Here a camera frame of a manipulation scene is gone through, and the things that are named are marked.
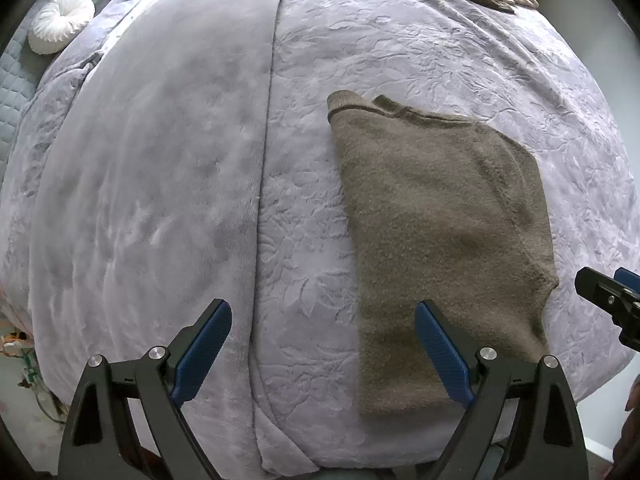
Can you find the grey quilted pillow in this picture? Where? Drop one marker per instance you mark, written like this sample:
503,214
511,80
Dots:
20,75

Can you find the colourful clutter on floor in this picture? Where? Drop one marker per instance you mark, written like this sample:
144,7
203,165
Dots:
25,360

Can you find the person's right hand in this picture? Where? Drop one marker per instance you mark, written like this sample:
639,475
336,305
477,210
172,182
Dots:
631,425

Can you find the white round pleated pillow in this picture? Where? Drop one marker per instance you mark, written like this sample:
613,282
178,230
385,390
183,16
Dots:
60,24

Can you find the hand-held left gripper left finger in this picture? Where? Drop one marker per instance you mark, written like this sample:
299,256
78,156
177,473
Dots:
200,355

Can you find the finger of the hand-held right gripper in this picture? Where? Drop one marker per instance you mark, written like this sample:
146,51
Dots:
595,287
629,279

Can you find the lavender embossed plush blanket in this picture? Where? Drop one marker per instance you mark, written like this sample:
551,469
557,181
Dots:
175,185

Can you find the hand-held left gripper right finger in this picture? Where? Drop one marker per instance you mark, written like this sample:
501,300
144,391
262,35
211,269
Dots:
445,360

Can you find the taupe knit sweater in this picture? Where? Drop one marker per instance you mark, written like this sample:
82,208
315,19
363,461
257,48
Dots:
440,240

